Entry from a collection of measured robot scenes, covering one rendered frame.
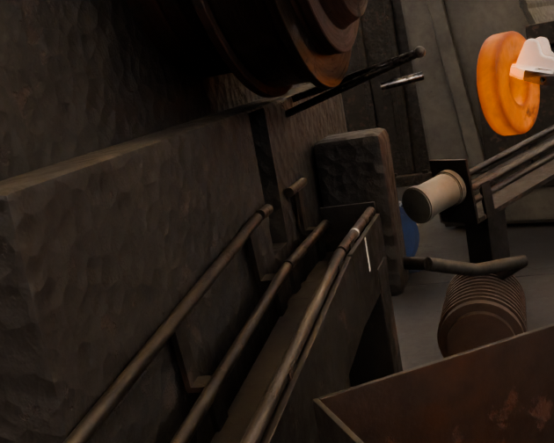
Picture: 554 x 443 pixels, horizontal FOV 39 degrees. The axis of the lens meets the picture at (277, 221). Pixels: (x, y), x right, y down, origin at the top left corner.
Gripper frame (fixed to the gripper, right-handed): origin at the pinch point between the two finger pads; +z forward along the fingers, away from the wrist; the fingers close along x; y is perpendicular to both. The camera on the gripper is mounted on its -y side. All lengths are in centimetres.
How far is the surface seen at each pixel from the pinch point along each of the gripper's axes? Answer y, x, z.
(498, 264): -27.9, 7.1, -5.7
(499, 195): -22.4, -8.8, 2.0
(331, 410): -7, 82, -26
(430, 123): -62, -205, 118
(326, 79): 3.7, 45.8, 1.2
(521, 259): -27.8, 3.0, -7.7
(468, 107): -52, -205, 101
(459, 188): -18.5, 4.5, 3.5
